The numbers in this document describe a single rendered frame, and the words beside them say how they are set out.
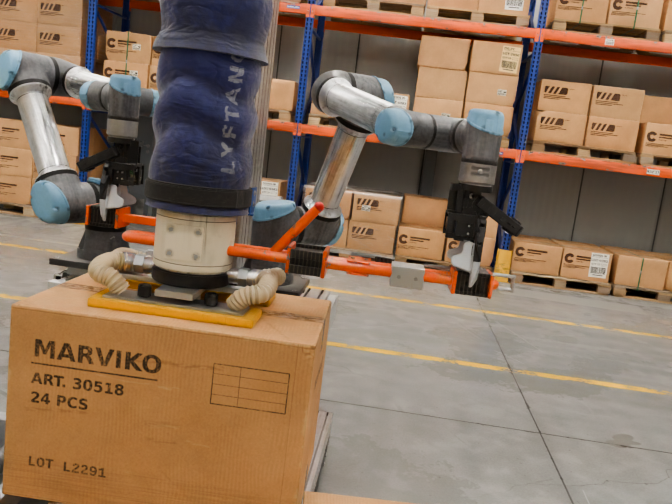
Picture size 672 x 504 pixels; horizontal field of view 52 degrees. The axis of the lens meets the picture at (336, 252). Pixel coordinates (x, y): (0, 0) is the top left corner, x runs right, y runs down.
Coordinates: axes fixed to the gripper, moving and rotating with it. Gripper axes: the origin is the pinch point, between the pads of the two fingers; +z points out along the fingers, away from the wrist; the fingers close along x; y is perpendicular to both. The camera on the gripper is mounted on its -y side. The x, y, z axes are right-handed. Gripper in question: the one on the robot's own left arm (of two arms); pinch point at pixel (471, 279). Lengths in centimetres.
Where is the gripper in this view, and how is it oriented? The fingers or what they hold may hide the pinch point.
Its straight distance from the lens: 149.5
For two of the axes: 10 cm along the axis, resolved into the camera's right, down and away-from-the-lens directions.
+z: -1.2, 9.8, 1.6
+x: -0.7, 1.5, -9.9
